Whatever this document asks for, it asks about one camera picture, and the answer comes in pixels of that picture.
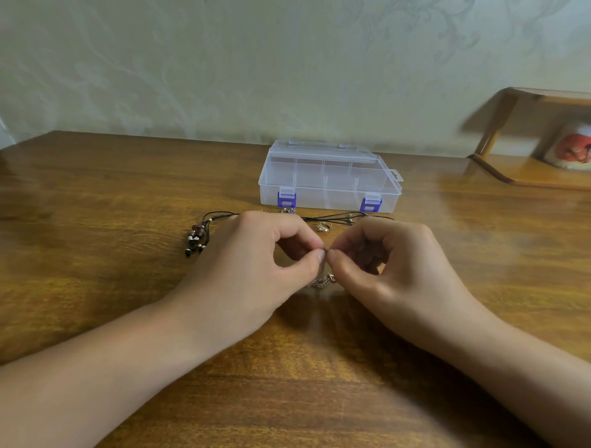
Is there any person's left hand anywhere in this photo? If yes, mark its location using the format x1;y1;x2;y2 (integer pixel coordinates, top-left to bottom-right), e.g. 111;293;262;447
159;211;328;359

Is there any clear plastic organizer box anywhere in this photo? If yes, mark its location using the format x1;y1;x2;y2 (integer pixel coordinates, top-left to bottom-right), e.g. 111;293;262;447
257;139;404;214

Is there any person's right hand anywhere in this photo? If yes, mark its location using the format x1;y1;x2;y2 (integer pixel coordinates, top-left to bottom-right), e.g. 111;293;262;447
326;218;497;359

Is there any person's left forearm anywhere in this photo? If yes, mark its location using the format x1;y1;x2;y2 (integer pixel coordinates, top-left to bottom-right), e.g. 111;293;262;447
0;294;214;448

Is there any wooden shelf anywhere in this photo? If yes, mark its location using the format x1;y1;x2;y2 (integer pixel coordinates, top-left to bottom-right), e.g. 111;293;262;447
469;87;591;191

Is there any person's right forearm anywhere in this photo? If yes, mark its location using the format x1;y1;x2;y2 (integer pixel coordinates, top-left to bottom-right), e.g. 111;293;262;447
438;314;591;448

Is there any white printed mug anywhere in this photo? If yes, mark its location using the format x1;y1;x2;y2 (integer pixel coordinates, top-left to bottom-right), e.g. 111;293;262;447
543;121;591;171

